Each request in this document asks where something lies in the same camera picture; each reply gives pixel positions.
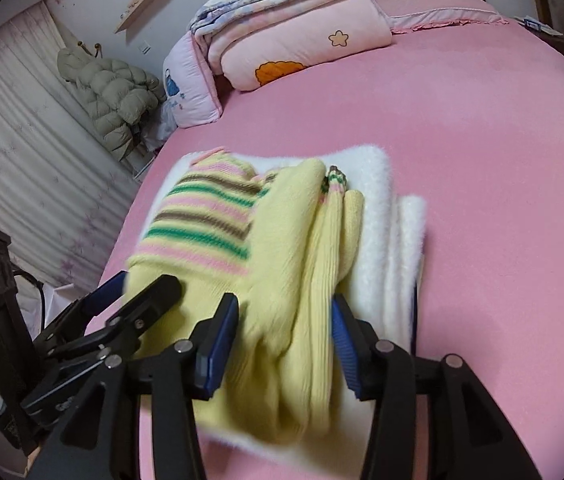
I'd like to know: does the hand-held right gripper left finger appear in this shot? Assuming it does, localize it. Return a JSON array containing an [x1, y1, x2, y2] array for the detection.
[[24, 292, 240, 480]]

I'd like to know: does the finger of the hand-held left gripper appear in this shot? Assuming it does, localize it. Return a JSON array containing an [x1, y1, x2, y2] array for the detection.
[[32, 270, 130, 357], [82, 274, 184, 363]]

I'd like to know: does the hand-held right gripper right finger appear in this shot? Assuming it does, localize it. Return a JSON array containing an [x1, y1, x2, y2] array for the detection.
[[331, 294, 543, 480]]

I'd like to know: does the yellow striped knit sweater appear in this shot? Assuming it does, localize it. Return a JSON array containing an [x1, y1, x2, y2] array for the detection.
[[126, 147, 367, 443]]

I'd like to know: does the white fluffy sweater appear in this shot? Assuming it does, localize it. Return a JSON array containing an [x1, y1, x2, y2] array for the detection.
[[139, 144, 428, 480]]

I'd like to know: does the pale floral curtain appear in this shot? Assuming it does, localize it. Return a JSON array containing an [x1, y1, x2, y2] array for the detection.
[[0, 0, 144, 291]]

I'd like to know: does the grey-green puffer jacket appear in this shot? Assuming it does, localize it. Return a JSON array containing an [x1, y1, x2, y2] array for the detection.
[[57, 47, 168, 162]]

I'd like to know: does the light pink printed pillow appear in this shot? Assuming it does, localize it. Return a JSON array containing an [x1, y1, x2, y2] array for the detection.
[[163, 34, 223, 129]]

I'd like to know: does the pink bed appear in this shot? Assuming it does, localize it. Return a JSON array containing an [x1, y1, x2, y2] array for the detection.
[[27, 0, 564, 480]]

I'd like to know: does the folded pink quilt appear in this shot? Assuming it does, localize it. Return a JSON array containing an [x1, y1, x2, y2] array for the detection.
[[207, 0, 393, 92]]

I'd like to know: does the pink ruffled pillow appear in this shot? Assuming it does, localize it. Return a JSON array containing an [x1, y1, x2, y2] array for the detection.
[[372, 0, 510, 36]]

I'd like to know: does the wooden nightstand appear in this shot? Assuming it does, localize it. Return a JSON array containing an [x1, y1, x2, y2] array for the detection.
[[517, 12, 564, 67]]

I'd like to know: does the small item on nightstand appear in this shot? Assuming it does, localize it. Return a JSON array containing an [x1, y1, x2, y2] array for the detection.
[[522, 16, 563, 37]]

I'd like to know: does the black cable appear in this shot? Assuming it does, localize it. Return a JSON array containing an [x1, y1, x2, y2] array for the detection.
[[11, 269, 46, 332]]

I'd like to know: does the wooden wall shelf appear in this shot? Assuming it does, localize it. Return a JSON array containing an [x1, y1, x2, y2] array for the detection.
[[114, 0, 172, 35]]

